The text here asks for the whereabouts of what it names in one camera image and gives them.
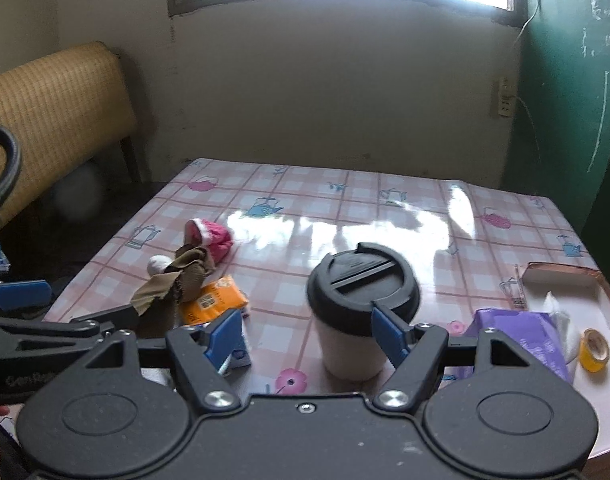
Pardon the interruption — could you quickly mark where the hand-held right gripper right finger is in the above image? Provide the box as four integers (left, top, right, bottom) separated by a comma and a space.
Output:
372, 304, 531, 413

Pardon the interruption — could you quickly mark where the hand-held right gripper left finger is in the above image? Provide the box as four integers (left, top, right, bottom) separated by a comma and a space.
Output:
80, 308, 247, 415

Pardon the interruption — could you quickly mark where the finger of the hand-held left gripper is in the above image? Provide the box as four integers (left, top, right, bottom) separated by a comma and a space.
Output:
0, 280, 52, 312
0, 305, 138, 358

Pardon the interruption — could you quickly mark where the orange tissue pack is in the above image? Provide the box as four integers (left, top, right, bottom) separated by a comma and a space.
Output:
179, 275, 250, 327

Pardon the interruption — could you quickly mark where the brown cloth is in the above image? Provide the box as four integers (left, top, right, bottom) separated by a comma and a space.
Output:
131, 244, 217, 337

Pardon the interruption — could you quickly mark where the small white blue carton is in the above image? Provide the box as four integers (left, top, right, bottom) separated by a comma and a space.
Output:
217, 307, 252, 377

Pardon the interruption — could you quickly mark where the white cup with black lid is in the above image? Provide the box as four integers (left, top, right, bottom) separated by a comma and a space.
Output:
306, 242, 422, 381

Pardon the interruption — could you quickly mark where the pink sock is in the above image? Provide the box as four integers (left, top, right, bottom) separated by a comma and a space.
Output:
184, 217, 235, 262

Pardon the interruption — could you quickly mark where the grey ball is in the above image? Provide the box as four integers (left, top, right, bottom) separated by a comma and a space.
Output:
54, 162, 106, 222

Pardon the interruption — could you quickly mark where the purple plastic packet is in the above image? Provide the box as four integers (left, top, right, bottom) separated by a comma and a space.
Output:
444, 308, 572, 387

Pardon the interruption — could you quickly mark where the pink checked tablecloth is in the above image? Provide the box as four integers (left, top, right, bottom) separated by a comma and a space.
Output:
42, 157, 610, 461

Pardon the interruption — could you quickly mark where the crumpled white tissue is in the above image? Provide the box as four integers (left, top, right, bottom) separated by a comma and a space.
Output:
539, 291, 583, 363

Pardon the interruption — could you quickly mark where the white tray brown rim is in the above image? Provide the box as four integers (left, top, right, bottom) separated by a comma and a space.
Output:
519, 262, 610, 381

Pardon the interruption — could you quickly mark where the woven rattan bench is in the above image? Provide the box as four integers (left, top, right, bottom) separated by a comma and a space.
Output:
0, 41, 138, 233

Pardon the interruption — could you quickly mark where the yellow tape roll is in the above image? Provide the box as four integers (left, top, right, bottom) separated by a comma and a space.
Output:
579, 328, 610, 374

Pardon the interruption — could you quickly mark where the green chalkboard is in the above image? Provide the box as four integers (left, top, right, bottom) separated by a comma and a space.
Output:
502, 0, 610, 266

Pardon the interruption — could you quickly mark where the black braided cable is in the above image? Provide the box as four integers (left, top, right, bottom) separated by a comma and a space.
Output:
0, 122, 24, 222

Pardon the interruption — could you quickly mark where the wall socket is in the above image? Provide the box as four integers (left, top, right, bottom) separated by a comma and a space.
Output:
492, 77, 517, 119

